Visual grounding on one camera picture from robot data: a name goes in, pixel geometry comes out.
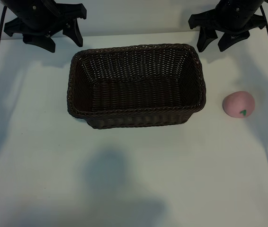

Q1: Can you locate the pink peach with green leaf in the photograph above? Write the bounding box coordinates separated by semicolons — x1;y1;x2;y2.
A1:
222;90;256;118

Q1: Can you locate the dark brown wicker basket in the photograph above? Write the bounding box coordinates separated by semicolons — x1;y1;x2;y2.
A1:
67;43;207;130

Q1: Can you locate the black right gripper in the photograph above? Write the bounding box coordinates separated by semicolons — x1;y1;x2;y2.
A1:
188;0;266;53

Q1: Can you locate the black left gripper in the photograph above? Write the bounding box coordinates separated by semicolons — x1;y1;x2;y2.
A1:
3;0;88;53

